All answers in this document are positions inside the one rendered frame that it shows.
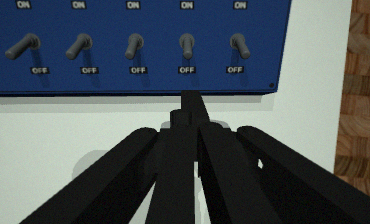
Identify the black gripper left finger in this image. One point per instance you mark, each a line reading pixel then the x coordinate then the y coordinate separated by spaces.
pixel 109 191

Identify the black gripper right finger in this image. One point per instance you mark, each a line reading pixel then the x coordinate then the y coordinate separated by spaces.
pixel 291 190

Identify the blue switch panel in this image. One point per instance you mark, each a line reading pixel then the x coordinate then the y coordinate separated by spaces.
pixel 182 45

